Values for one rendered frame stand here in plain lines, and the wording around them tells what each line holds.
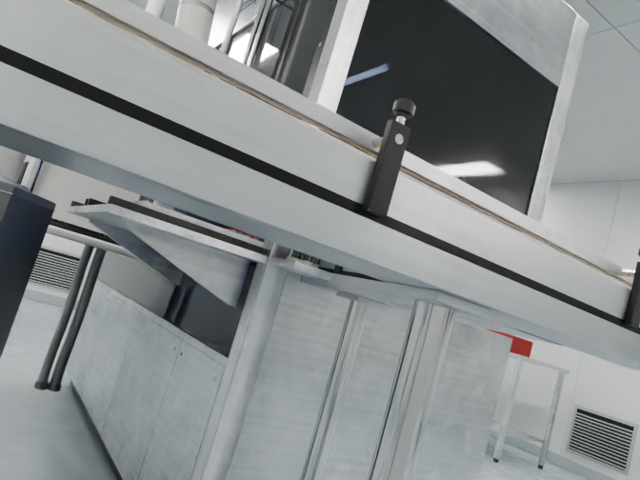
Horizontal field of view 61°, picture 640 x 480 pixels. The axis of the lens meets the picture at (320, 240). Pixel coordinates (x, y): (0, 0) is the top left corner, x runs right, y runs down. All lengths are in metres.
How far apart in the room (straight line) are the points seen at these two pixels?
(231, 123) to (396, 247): 0.20
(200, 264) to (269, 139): 0.98
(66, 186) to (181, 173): 1.83
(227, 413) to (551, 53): 1.64
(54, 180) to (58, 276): 4.66
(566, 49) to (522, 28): 0.25
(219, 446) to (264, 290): 0.40
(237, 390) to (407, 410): 0.82
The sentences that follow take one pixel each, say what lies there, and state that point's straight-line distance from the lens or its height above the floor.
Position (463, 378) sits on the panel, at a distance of 1.88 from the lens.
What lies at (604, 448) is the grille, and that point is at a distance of 5.90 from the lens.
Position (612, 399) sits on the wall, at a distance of 5.90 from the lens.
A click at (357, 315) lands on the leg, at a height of 0.80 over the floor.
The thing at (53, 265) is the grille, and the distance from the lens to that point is 6.84.
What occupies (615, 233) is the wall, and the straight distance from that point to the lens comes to 6.26.
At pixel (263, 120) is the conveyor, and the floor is 0.92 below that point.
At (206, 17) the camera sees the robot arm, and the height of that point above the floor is 1.41.
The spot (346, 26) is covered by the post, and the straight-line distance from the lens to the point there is 1.57.
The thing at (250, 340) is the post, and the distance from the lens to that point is 1.39.
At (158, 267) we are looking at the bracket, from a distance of 1.90.
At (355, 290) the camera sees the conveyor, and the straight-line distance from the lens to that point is 1.22.
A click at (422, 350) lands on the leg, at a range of 0.64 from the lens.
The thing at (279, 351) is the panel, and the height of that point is 0.65.
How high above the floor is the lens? 0.79
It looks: 7 degrees up
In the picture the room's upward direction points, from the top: 16 degrees clockwise
